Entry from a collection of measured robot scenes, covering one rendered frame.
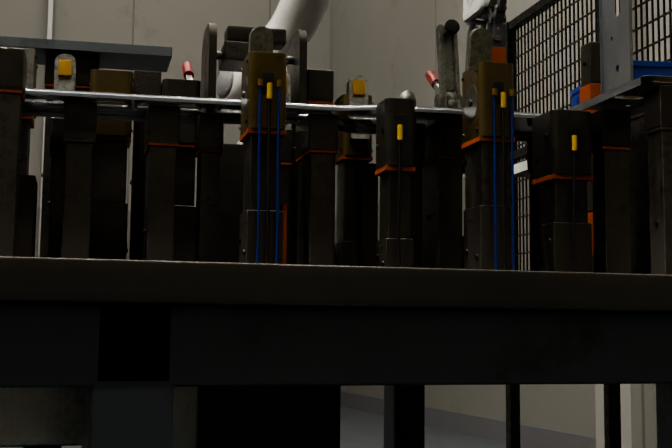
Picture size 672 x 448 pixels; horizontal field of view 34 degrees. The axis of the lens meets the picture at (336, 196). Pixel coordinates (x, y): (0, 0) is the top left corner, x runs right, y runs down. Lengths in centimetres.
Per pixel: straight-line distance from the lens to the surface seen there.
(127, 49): 215
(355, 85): 208
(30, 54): 200
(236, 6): 1001
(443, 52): 214
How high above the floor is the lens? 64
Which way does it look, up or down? 7 degrees up
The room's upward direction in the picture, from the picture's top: 1 degrees clockwise
